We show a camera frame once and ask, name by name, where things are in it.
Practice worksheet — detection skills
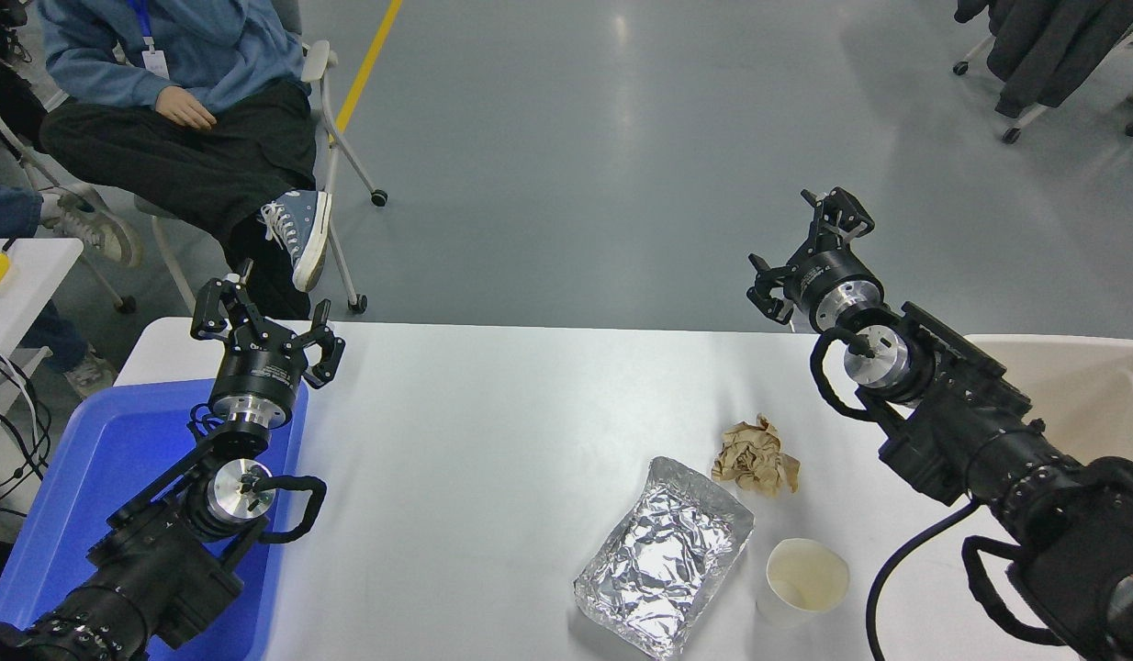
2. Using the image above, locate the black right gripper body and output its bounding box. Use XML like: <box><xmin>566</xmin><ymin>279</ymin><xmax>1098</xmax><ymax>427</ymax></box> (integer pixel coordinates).
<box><xmin>785</xmin><ymin>246</ymin><xmax>875</xmax><ymax>324</ymax></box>

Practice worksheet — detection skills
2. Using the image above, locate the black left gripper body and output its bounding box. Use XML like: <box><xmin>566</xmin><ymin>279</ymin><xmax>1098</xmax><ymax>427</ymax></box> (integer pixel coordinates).
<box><xmin>210</xmin><ymin>330</ymin><xmax>308</xmax><ymax>414</ymax></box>

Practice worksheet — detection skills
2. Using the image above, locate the white paper cup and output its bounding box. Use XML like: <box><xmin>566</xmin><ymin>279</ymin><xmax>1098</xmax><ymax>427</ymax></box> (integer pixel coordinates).
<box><xmin>755</xmin><ymin>538</ymin><xmax>850</xmax><ymax>630</ymax></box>

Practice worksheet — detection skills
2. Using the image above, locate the crumpled tan paper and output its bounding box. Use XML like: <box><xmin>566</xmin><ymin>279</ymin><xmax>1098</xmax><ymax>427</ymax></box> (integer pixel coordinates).
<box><xmin>711</xmin><ymin>414</ymin><xmax>802</xmax><ymax>499</ymax></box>

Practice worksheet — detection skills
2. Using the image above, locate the seated person's right hand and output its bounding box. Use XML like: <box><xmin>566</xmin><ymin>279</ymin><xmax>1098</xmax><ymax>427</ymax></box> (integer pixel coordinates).
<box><xmin>155</xmin><ymin>87</ymin><xmax>219</xmax><ymax>131</ymax></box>

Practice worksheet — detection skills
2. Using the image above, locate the seated person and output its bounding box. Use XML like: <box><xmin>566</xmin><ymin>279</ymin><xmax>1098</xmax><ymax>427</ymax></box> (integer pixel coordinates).
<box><xmin>36</xmin><ymin>0</ymin><xmax>333</xmax><ymax>320</ymax></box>

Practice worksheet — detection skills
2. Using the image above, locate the person beside side table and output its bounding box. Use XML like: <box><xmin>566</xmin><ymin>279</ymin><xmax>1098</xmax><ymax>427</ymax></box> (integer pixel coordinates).
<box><xmin>0</xmin><ymin>179</ymin><xmax>145</xmax><ymax>398</ymax></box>

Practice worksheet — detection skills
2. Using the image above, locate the blue plastic tray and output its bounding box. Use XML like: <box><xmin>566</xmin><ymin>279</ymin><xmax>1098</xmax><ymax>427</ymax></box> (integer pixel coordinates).
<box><xmin>0</xmin><ymin>378</ymin><xmax>310</xmax><ymax>661</ymax></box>

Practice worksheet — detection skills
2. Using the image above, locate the wheeled chair under coat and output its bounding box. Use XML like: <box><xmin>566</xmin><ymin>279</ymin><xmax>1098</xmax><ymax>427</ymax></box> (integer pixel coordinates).
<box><xmin>952</xmin><ymin>28</ymin><xmax>1133</xmax><ymax>145</ymax></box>

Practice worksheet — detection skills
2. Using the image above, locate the white side table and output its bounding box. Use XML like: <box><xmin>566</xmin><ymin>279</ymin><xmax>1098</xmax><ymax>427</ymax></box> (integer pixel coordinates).
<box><xmin>0</xmin><ymin>237</ymin><xmax>85</xmax><ymax>396</ymax></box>

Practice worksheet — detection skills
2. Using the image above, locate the white wheeled chair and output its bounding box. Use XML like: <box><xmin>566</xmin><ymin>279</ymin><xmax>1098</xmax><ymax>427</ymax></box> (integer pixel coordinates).
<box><xmin>133</xmin><ymin>39</ymin><xmax>390</xmax><ymax>315</ymax></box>

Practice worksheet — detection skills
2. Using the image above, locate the large pale bin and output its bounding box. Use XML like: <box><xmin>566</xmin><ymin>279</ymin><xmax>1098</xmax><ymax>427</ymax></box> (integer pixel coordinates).
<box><xmin>963</xmin><ymin>334</ymin><xmax>1133</xmax><ymax>478</ymax></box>

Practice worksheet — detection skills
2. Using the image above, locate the crinkled foil tray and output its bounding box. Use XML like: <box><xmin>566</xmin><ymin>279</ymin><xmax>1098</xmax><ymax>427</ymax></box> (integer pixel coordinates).
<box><xmin>573</xmin><ymin>456</ymin><xmax>756</xmax><ymax>661</ymax></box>

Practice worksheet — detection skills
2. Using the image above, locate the black cable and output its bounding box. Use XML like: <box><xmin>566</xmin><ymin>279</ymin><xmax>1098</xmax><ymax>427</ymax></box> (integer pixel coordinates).
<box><xmin>0</xmin><ymin>344</ymin><xmax>53</xmax><ymax>515</ymax></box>

